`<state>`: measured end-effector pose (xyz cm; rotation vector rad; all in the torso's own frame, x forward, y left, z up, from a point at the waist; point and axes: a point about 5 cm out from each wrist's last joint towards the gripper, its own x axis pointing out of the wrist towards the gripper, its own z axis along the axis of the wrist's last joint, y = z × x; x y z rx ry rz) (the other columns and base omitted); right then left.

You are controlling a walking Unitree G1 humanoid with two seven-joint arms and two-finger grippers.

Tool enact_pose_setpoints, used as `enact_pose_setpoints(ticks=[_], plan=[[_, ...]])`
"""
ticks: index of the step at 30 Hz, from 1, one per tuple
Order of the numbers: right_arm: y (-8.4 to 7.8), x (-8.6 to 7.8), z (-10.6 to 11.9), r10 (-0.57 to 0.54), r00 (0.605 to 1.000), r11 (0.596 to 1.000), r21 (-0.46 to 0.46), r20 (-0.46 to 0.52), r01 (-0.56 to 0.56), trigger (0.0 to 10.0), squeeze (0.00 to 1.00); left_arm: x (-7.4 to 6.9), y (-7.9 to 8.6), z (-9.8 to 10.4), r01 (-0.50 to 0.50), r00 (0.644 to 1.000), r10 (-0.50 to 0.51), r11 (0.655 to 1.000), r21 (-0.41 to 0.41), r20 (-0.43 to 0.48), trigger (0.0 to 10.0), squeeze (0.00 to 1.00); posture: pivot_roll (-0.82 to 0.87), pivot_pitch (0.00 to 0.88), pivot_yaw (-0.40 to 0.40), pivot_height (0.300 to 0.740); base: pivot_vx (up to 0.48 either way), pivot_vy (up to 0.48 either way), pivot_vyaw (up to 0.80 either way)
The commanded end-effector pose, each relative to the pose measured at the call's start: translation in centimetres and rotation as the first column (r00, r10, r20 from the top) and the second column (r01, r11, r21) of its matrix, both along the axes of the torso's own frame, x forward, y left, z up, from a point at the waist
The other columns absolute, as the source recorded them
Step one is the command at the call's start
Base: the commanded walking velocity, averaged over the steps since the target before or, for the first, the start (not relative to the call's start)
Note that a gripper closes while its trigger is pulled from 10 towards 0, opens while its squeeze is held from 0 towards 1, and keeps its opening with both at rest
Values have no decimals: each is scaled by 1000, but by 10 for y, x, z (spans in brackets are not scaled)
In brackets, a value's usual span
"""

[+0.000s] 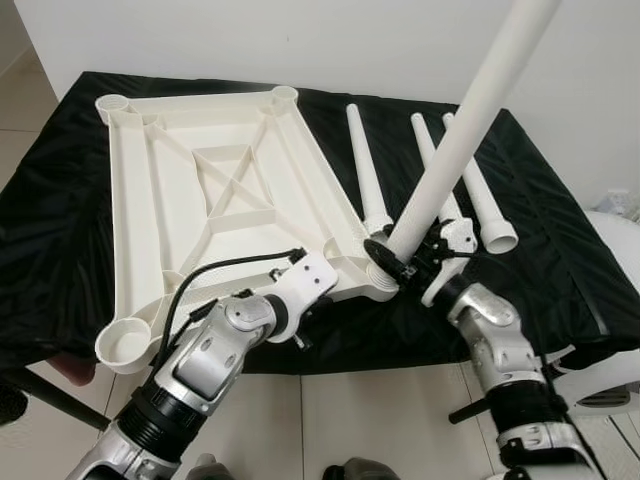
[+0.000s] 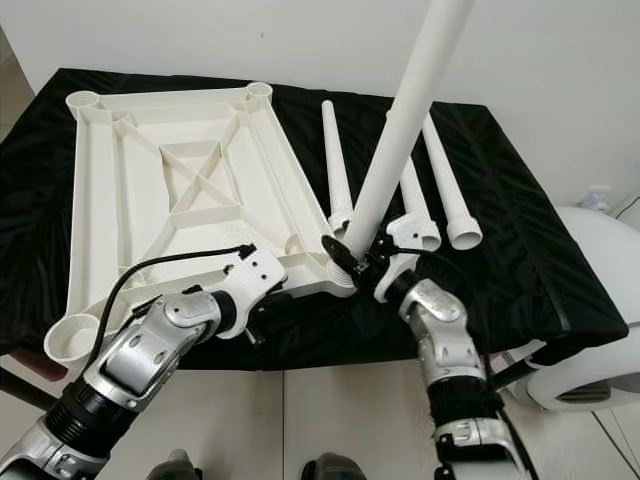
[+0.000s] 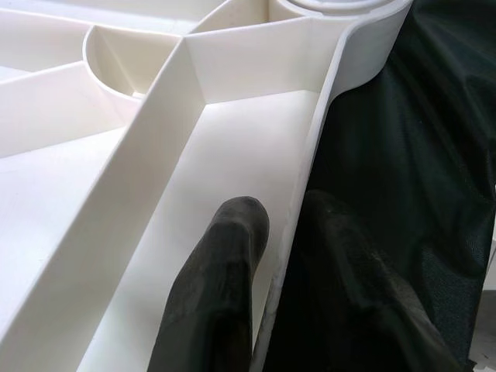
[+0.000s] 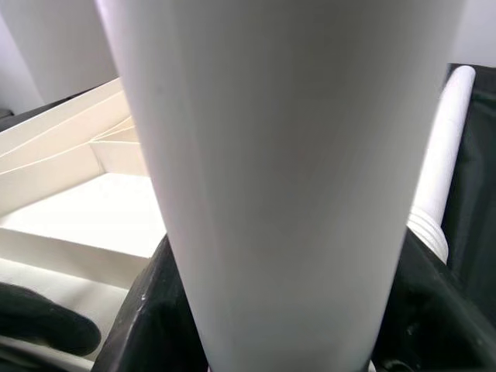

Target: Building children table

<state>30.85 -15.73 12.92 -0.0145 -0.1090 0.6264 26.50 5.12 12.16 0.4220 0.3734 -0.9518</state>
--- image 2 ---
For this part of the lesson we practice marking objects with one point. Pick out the grey robot right leg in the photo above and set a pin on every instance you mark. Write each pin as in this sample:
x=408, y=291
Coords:
x=330, y=468

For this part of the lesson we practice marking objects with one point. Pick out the black metal table leg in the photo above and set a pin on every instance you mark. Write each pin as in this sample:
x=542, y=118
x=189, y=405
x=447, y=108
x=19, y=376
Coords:
x=520, y=370
x=20, y=388

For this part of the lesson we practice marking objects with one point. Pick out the black tablecloth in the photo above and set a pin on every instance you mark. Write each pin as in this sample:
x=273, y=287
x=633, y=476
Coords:
x=540, y=280

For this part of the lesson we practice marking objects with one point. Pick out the grey robot leg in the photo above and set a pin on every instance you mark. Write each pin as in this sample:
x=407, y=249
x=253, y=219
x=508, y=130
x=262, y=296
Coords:
x=330, y=468
x=175, y=467

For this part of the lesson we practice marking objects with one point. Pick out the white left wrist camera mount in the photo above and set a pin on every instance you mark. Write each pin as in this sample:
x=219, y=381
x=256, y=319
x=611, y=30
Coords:
x=250, y=278

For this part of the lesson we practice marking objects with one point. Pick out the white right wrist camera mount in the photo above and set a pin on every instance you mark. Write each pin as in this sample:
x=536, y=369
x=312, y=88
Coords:
x=408, y=230

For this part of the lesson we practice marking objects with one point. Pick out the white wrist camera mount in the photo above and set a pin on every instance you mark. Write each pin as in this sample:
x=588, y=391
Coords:
x=408, y=230
x=250, y=278

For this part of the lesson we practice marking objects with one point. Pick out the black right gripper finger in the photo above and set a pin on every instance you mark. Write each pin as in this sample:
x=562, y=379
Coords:
x=338, y=255

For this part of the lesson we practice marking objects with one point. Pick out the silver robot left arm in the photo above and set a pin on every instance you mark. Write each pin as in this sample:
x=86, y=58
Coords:
x=160, y=360

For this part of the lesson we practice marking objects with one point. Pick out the white plastic children table top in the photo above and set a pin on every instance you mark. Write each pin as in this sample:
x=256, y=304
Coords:
x=120, y=200

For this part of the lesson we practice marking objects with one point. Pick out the pink cloth piece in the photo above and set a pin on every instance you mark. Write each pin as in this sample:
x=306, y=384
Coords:
x=48, y=366

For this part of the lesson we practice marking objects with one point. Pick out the grey robot left leg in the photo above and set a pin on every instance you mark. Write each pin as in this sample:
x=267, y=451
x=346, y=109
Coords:
x=175, y=467

